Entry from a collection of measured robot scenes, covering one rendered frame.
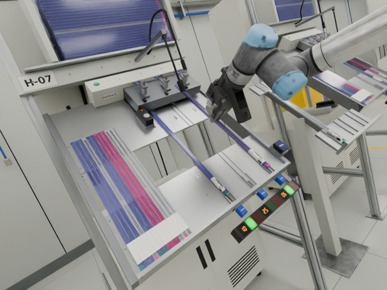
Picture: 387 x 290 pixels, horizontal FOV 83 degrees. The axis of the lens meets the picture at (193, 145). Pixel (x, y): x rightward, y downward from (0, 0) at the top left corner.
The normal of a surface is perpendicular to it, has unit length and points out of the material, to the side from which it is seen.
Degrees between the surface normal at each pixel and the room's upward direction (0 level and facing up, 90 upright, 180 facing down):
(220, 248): 90
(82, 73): 90
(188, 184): 45
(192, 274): 90
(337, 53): 110
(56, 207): 90
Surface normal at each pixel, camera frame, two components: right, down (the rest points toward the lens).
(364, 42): -0.47, 0.69
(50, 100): 0.54, -0.01
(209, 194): 0.15, -0.66
